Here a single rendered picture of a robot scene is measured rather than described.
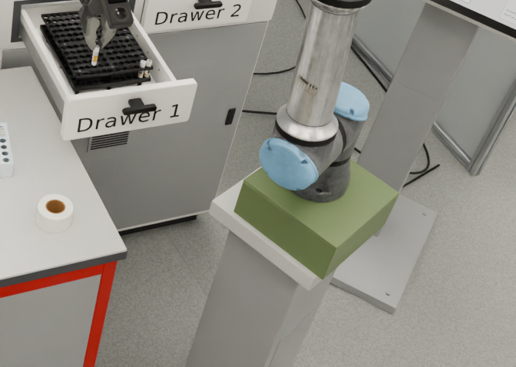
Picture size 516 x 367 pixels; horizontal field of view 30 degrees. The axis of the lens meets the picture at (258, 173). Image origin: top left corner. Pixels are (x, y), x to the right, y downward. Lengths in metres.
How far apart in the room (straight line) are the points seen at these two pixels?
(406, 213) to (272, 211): 1.39
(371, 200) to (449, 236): 1.35
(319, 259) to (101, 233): 0.44
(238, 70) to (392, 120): 0.53
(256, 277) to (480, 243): 1.40
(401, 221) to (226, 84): 0.92
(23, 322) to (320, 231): 0.62
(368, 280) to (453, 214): 0.54
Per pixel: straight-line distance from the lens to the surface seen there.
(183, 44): 2.46
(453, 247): 3.33
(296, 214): 1.93
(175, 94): 2.05
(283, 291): 2.10
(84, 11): 1.93
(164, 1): 2.32
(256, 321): 2.22
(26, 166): 2.04
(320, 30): 1.62
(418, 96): 2.82
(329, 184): 1.96
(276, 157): 1.76
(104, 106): 1.99
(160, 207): 2.88
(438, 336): 3.04
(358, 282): 3.02
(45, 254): 1.88
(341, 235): 1.93
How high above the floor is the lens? 2.18
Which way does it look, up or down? 42 degrees down
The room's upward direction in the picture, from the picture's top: 19 degrees clockwise
